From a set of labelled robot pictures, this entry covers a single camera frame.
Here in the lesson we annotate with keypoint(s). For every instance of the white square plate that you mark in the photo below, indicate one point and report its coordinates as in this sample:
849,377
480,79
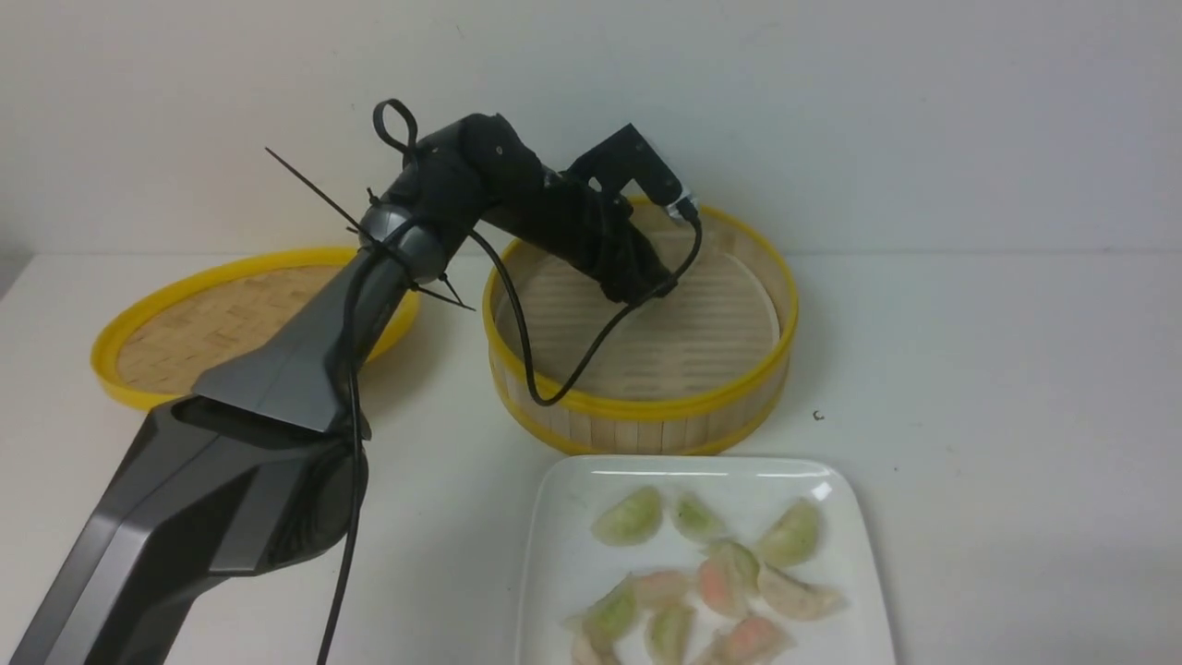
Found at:
567,569

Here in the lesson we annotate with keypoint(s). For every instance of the pink dumpling bottom right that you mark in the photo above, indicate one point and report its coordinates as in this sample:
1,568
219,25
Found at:
752,640

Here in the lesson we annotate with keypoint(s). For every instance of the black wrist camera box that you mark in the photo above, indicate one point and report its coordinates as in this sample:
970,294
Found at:
627,157

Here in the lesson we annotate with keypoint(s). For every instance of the green dumpling lower left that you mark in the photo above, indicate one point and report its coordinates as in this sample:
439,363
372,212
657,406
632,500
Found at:
609,619

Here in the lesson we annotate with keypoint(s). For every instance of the black zip tie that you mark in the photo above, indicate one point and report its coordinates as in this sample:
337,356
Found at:
351,217

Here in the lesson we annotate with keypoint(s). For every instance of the white mesh steamer liner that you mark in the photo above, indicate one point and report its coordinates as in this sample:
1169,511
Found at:
716,325

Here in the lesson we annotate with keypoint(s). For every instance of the pale dumpling bottom left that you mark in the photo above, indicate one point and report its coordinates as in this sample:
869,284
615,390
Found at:
591,651

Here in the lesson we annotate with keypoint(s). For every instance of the pink dumpling centre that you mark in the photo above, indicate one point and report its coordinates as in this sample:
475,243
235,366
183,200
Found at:
720,587

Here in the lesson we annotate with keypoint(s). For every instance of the bamboo steamer basket yellow rim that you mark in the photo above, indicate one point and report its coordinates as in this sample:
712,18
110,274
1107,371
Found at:
701,424

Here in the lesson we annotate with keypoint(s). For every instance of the green dumpling bottom middle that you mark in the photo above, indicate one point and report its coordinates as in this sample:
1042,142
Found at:
668,632

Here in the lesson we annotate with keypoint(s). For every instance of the pale pink dumpling middle left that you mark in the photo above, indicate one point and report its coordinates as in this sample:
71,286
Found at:
660,589

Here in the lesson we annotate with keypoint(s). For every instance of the small green dumpling top middle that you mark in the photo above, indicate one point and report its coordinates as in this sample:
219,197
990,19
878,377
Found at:
695,520

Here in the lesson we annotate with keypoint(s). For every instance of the green dumpling top left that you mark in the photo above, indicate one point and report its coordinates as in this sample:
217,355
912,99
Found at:
631,521

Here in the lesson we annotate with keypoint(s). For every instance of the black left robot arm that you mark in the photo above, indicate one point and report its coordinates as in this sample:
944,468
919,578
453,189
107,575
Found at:
262,465

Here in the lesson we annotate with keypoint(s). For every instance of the pale dumpling right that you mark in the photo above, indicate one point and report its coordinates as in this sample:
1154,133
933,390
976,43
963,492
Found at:
794,599

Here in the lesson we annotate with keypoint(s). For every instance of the bamboo steamer lid yellow rim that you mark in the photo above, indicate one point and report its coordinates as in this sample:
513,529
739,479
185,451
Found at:
154,351

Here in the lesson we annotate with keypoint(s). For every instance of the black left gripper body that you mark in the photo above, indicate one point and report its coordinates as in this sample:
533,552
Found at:
593,234

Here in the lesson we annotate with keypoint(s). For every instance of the green dumpling top right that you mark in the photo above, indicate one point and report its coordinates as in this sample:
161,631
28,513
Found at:
793,538

